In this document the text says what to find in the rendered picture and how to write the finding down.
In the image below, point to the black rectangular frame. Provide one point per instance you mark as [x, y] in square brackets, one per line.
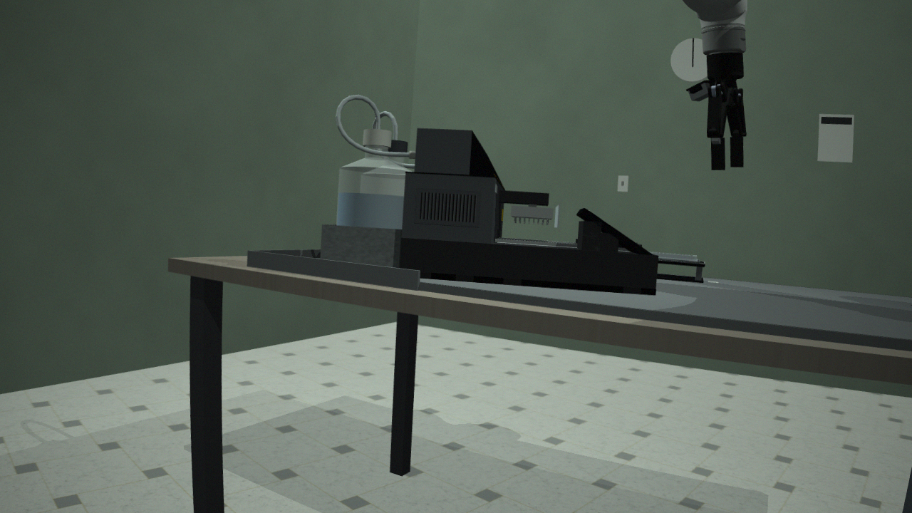
[698, 276]

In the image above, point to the grey curved hose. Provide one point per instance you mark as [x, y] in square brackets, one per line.
[377, 114]

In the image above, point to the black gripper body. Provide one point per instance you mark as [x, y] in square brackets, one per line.
[725, 69]

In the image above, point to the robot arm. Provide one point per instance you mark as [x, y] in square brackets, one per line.
[723, 31]

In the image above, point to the grey flexible hose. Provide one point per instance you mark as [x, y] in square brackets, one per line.
[395, 130]

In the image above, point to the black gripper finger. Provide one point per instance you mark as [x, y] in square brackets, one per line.
[736, 120]
[717, 113]

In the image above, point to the translucent plastic bottle with grey cap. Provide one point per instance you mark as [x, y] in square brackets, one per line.
[371, 190]

